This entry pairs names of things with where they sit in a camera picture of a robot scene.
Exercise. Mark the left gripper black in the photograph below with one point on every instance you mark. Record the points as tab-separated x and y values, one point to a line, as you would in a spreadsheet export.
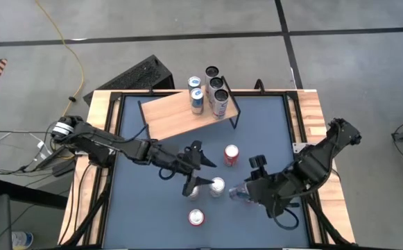
190	163

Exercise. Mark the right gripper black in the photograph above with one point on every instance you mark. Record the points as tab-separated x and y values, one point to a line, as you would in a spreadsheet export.
270	191

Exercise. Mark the blue silver Red Bull can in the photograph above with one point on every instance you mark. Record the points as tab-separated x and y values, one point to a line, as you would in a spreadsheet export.
197	99
237	193
194	82

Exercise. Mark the silver Diet Coke can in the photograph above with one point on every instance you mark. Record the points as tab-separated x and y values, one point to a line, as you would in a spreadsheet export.
195	193
217	187

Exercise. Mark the red Fanta strawberry can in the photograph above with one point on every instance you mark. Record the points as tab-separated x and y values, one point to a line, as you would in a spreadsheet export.
196	217
231	154

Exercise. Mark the white Celsius can black lid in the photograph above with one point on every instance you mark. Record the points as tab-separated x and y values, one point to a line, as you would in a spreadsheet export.
212	71
216	83
220	102

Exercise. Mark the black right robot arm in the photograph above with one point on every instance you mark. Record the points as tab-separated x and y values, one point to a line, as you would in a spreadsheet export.
312	163

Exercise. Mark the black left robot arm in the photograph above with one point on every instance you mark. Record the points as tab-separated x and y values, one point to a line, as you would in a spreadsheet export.
118	146

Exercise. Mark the wooden shelf black metal legs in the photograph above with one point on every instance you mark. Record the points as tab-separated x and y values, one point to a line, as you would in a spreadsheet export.
166	118

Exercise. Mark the blue-grey table mat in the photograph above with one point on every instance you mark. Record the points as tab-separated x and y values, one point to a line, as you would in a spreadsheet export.
222	236

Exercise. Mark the white blue floor container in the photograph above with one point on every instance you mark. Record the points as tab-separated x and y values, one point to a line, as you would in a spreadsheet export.
22	239

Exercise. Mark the black floor rail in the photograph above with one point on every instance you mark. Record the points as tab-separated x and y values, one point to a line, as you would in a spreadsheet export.
31	196

